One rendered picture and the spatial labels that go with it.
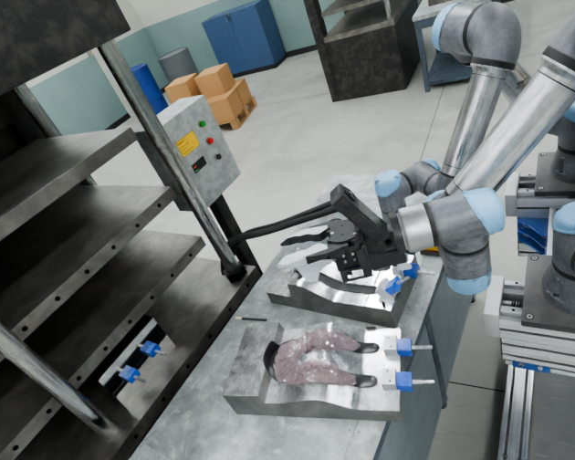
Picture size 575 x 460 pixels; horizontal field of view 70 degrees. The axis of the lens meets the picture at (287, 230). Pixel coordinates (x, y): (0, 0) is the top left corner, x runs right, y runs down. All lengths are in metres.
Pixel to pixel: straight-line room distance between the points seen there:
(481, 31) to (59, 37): 1.06
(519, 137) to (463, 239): 0.20
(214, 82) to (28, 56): 4.85
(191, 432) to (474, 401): 1.27
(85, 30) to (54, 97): 7.15
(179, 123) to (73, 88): 7.08
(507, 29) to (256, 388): 1.09
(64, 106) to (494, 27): 7.96
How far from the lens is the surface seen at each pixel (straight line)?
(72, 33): 1.38
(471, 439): 2.08
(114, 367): 1.58
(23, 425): 1.52
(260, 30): 8.06
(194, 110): 1.81
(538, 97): 0.79
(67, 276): 1.45
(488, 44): 1.10
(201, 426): 1.43
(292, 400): 1.23
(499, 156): 0.80
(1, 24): 1.30
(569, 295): 1.08
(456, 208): 0.68
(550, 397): 1.95
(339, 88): 5.45
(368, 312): 1.37
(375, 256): 0.71
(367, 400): 1.21
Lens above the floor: 1.88
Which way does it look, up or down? 34 degrees down
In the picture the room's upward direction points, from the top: 23 degrees counter-clockwise
